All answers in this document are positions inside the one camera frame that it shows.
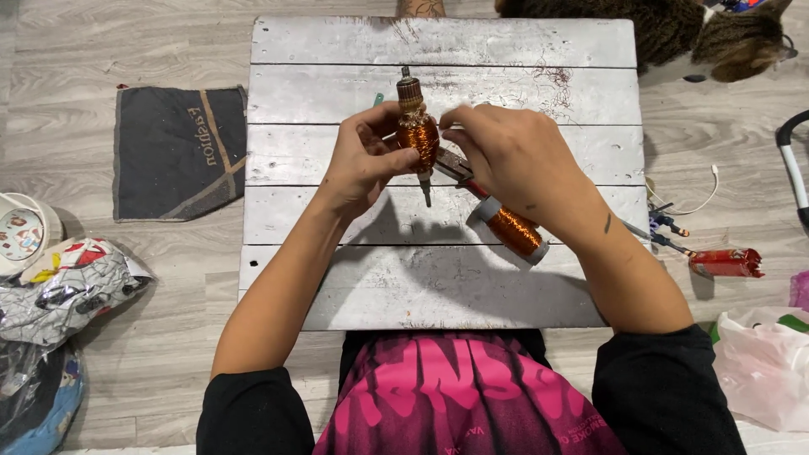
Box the person's left hand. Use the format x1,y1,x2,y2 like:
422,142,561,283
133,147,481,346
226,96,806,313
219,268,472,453
318,100,422,221

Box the person's right hand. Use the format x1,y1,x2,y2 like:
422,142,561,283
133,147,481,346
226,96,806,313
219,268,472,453
439,104,599,233

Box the motor armature with copper winding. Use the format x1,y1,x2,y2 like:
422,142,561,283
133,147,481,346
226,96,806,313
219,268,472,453
396,66,441,209

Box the dark grey cloth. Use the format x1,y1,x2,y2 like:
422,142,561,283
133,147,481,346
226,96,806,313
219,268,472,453
112,85,249,224

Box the tabby cat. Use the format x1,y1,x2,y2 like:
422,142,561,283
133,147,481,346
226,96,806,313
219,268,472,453
495,0,799,83

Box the red foil packet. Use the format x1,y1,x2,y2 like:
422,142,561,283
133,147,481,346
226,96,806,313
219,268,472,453
688,248,766,279

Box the pink and black shirt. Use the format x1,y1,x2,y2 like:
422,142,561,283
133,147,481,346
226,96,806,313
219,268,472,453
196,325,748,455

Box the pink plastic item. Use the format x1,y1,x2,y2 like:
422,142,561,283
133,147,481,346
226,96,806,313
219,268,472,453
789,270,809,312

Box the silver printed foil bag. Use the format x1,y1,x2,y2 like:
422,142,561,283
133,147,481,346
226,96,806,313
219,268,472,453
0,238,156,348

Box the white plastic bag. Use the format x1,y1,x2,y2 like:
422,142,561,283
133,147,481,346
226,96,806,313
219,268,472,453
710,306,809,434

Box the white printed cup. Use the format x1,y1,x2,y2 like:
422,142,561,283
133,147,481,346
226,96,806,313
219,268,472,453
0,192,64,279

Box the blue round cushion in plastic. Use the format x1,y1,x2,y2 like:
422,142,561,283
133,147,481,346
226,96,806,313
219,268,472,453
0,340,87,455

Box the copper wire spool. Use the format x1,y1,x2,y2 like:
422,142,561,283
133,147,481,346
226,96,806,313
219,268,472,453
466,196,551,267

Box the red handled pliers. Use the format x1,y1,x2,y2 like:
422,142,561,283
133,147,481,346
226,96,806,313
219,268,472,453
434,147,491,201

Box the copper wire scraps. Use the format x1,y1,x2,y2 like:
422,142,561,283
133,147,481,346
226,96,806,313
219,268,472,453
528,58,577,125

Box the white cable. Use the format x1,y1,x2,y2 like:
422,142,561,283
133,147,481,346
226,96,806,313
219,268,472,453
645,164,722,216

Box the black and white handle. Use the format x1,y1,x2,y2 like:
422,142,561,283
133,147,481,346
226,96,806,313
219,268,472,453
775,110,809,238

